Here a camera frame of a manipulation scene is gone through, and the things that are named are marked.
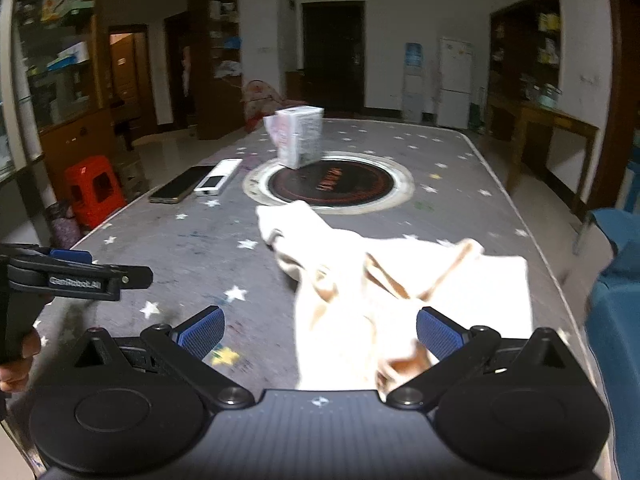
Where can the white tissue pack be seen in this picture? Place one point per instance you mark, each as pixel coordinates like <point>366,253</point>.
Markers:
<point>297,135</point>

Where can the dark wooden cabinet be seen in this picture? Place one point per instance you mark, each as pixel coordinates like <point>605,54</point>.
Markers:
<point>525,45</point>

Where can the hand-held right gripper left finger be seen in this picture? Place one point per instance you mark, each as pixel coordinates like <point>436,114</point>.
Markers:
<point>202,334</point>

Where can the pink floral bag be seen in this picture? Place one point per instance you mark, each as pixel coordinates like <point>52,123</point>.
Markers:
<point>260,100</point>

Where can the glass-front wooden cabinet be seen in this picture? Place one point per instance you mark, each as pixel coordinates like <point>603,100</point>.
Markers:
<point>60,70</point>

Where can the white refrigerator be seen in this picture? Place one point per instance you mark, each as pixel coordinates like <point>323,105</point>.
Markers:
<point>455,82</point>

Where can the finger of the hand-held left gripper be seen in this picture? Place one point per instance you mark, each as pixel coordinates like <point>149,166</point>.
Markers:
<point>70,256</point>
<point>100,280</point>

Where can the wooden side table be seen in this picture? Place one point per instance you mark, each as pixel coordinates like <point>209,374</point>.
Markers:
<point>545,120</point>

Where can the cardboard box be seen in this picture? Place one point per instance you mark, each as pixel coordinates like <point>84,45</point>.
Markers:
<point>132,172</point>

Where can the dark smartphone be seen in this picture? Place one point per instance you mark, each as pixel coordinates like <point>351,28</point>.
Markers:
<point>182,183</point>

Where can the cream shorts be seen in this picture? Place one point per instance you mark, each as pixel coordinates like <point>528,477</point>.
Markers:
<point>350,280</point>

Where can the round black induction cooker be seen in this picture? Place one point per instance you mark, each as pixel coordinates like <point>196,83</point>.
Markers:
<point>330,182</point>

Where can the purple patterned bag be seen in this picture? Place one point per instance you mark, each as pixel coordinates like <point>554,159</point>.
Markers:
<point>64,222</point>

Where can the person's left hand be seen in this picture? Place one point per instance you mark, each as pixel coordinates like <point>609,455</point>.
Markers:
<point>17,372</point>

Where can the wooden shelf unit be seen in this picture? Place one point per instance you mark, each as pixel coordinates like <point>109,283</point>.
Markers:
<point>220,60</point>

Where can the blue sofa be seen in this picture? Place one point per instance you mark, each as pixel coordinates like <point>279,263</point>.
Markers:
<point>617,310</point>

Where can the teal jar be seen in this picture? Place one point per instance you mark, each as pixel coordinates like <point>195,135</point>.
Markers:
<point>542,95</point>

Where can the white remote control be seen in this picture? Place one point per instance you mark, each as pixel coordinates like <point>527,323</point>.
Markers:
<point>217,176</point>

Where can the white water dispenser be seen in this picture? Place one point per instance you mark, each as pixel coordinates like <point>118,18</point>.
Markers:
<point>412,82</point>

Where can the dark wooden door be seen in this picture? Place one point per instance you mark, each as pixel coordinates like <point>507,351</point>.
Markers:
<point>332,55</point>

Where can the red plastic stool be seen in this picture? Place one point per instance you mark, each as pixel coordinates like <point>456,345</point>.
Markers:
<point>92,190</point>

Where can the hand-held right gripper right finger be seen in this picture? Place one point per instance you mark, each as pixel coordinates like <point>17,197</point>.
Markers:
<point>437,334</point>

